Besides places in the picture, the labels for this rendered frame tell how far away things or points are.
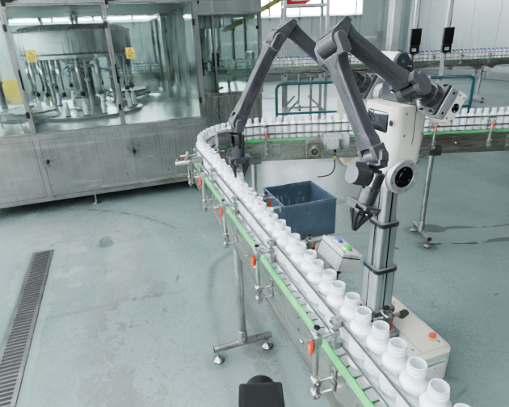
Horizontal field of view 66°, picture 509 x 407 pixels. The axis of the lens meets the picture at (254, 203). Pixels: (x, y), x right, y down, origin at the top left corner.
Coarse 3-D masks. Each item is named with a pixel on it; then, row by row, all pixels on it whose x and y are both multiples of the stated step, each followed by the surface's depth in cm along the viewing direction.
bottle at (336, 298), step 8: (336, 280) 107; (336, 288) 104; (344, 288) 105; (328, 296) 107; (336, 296) 105; (344, 296) 106; (336, 304) 105; (328, 312) 108; (336, 312) 106; (328, 320) 108
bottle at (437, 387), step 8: (432, 384) 76; (440, 384) 76; (448, 384) 75; (424, 392) 78; (432, 392) 74; (440, 392) 73; (448, 392) 74; (424, 400) 76; (432, 400) 74; (440, 400) 74; (448, 400) 76
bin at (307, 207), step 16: (272, 192) 236; (288, 192) 240; (304, 192) 244; (320, 192) 232; (288, 208) 208; (304, 208) 211; (320, 208) 215; (288, 224) 212; (304, 224) 215; (320, 224) 219
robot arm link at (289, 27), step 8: (280, 24) 166; (288, 24) 161; (296, 24) 163; (272, 32) 163; (280, 32) 162; (288, 32) 163; (296, 32) 165; (304, 32) 166; (272, 40) 162; (296, 40) 167; (304, 40) 167; (312, 40) 169; (304, 48) 170; (312, 48) 170; (312, 56) 172; (328, 72) 178; (352, 72) 177
